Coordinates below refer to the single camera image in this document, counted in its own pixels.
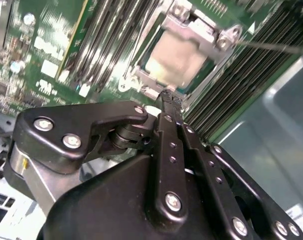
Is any metal socket cover frame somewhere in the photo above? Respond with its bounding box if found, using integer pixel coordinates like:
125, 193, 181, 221
133, 14, 217, 96

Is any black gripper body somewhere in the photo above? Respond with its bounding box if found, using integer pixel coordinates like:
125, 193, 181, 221
35, 152, 232, 240

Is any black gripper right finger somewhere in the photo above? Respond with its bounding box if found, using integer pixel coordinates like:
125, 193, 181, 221
173, 96, 303, 240

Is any wire locking lever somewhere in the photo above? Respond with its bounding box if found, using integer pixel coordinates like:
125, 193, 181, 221
235, 39, 303, 55

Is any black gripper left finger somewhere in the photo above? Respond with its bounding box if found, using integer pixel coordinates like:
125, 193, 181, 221
2, 90, 190, 230

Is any silver CPU chip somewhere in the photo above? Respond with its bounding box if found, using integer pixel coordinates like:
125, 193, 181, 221
143, 26, 210, 89

